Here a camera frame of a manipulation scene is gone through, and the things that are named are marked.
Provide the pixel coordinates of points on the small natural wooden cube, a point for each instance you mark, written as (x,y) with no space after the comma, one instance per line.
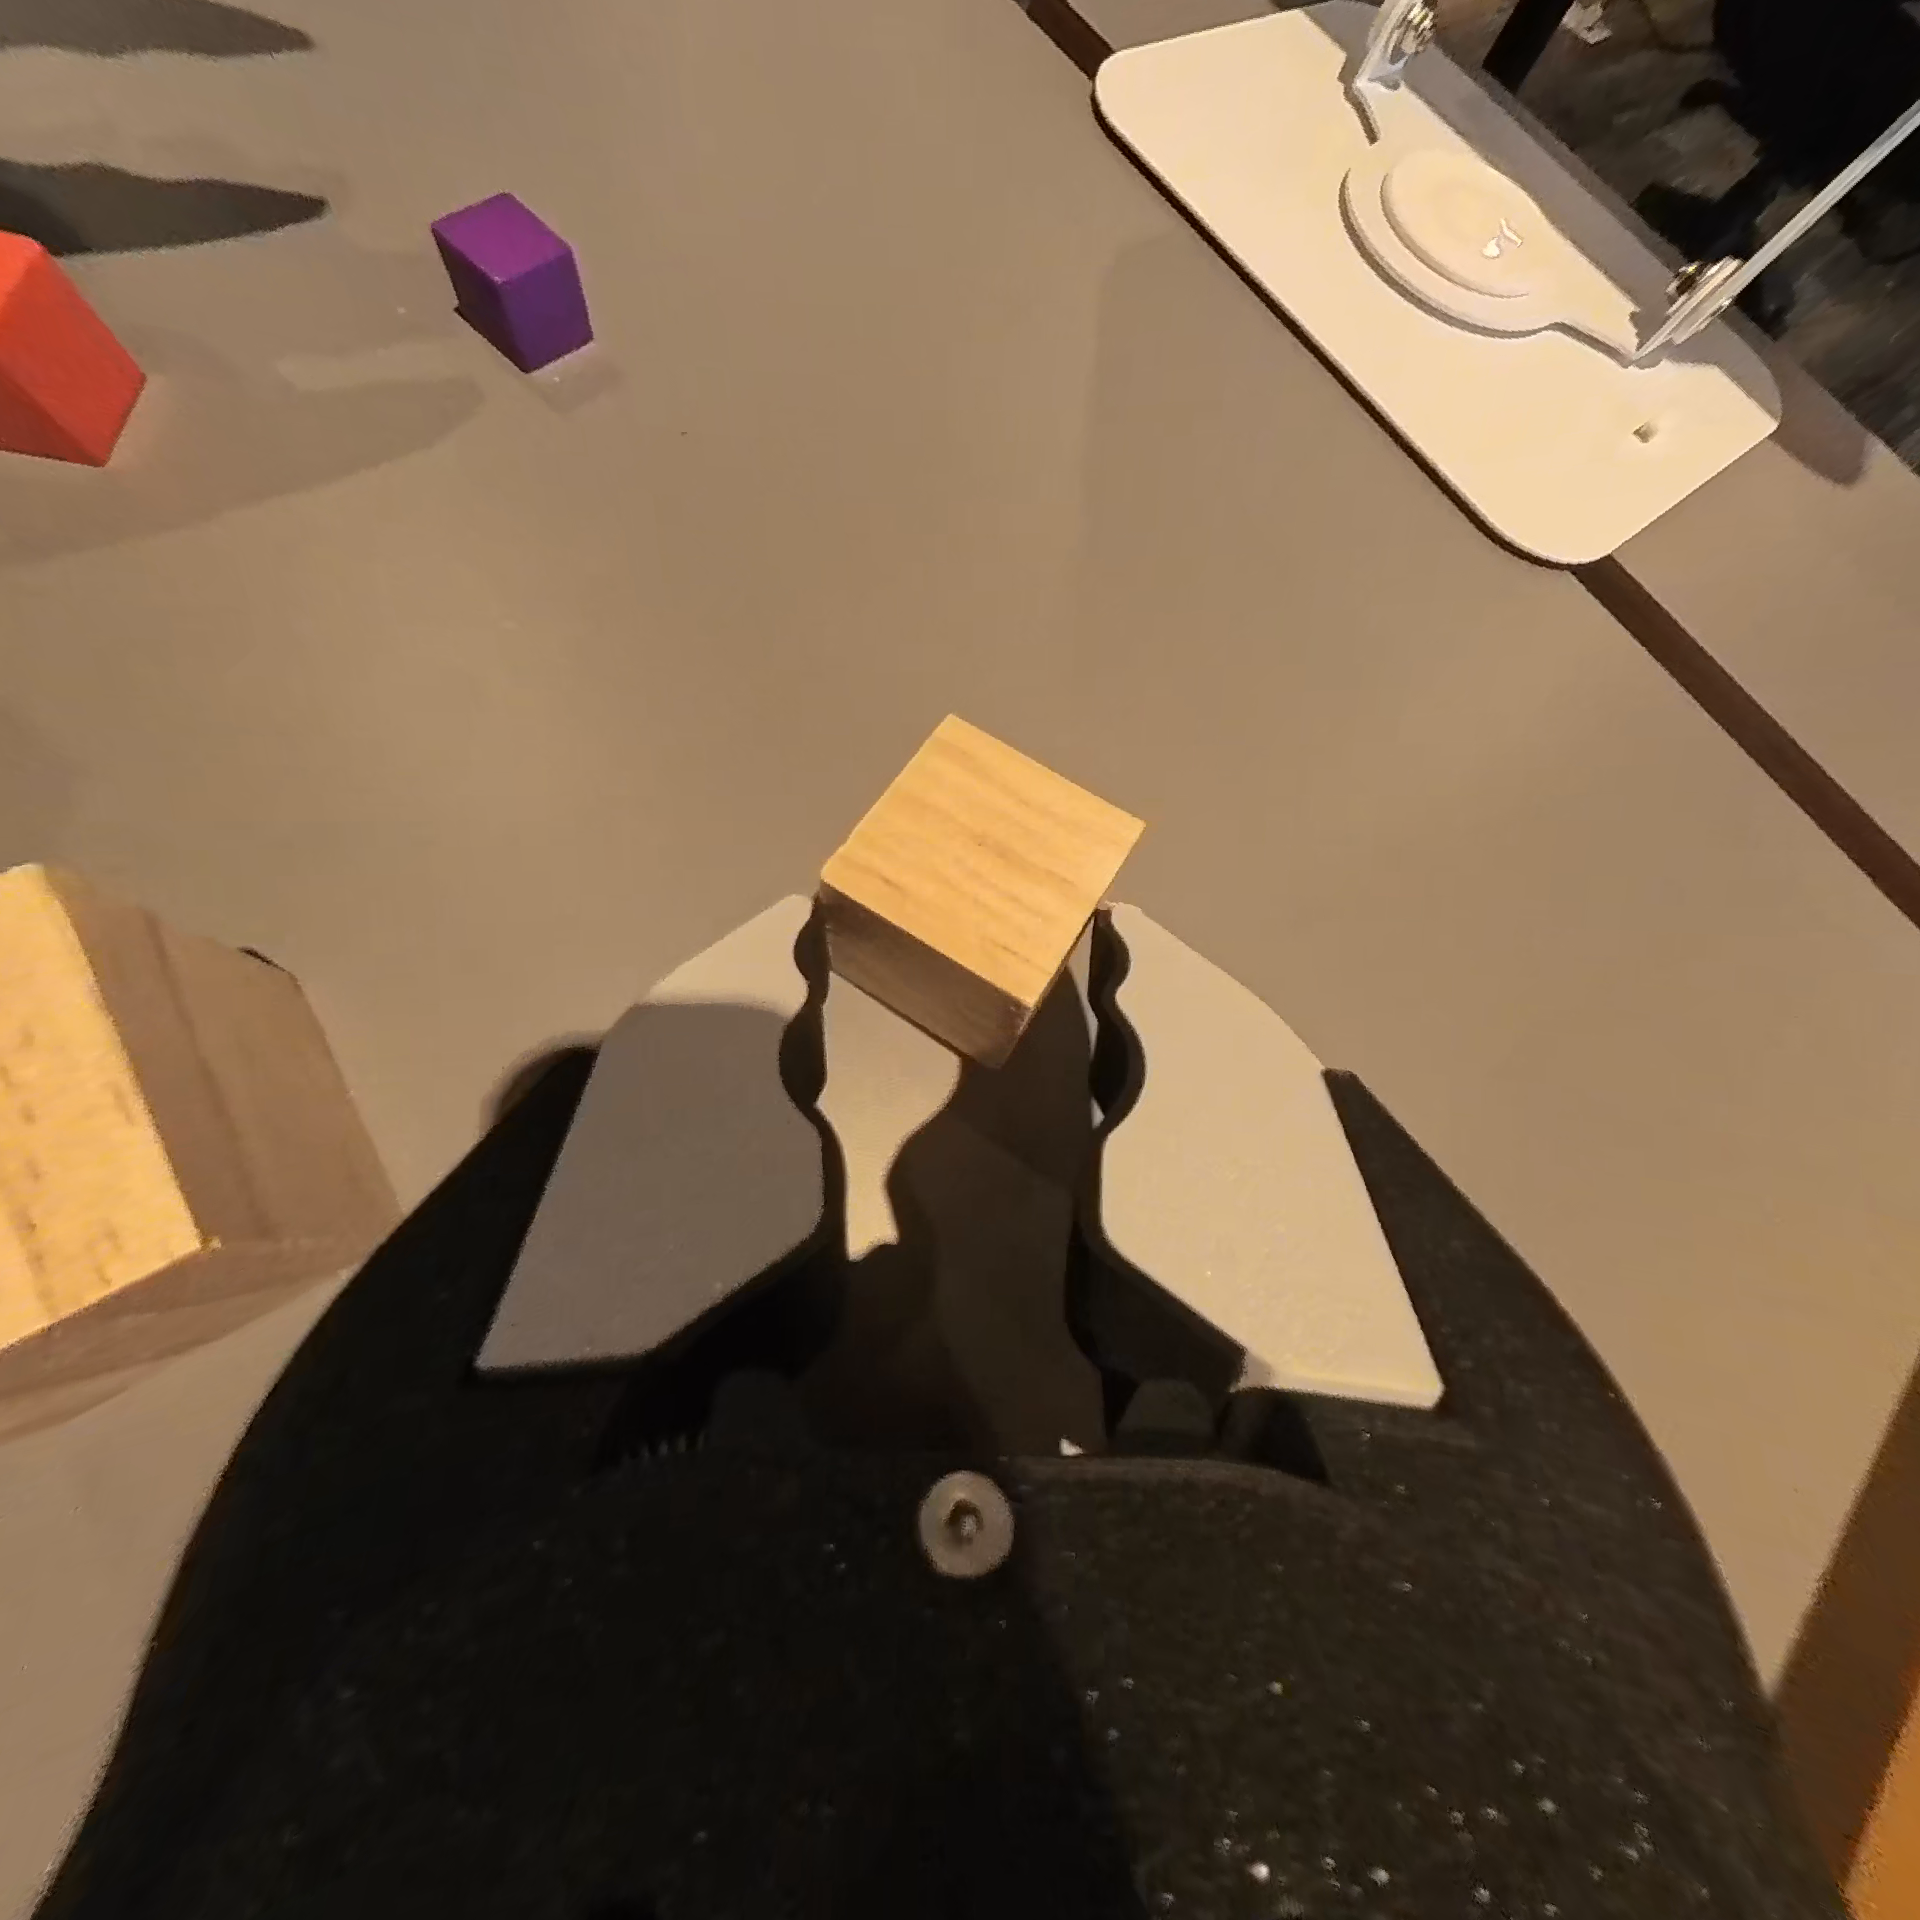
(974,855)

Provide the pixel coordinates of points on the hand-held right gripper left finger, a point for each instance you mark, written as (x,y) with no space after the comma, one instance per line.
(662,1171)

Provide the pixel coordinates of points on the small purple wooden cube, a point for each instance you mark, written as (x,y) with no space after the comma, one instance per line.
(511,271)

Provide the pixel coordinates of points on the red wooden cube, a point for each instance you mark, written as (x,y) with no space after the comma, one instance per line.
(53,360)

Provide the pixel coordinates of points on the large natural wooden cube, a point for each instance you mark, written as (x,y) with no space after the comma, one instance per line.
(89,1126)

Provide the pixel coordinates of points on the white document stand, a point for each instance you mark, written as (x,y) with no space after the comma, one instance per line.
(1276,224)

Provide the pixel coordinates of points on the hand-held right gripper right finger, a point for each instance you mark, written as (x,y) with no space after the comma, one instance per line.
(1245,1200)

